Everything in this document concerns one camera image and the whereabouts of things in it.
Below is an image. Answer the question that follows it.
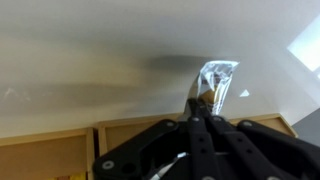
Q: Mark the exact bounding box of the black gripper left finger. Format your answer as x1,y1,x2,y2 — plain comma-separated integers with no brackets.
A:
93,98,218,180

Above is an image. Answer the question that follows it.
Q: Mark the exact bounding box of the clear snack packet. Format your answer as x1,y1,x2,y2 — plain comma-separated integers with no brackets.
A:
188,60,240,116

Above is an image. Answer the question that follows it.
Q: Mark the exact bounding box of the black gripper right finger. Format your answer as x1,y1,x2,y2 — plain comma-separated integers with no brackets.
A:
199,106,320,180

